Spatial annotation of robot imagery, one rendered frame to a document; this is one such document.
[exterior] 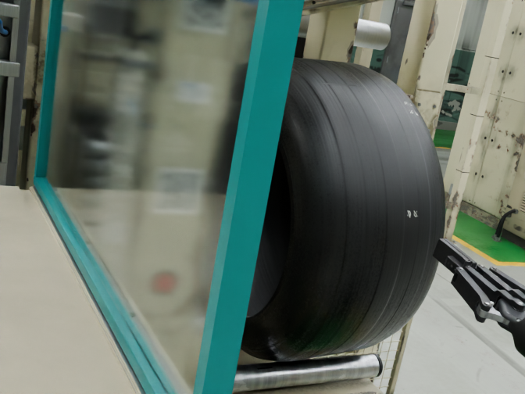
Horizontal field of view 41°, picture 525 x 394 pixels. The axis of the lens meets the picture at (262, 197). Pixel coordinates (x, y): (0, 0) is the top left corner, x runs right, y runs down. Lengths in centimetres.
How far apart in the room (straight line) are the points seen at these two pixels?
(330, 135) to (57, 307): 61
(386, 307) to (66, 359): 75
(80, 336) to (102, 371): 5
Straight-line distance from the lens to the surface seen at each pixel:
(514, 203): 623
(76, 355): 52
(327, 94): 113
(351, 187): 107
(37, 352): 53
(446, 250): 105
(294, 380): 129
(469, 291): 96
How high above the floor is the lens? 152
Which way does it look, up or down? 15 degrees down
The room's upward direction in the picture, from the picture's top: 10 degrees clockwise
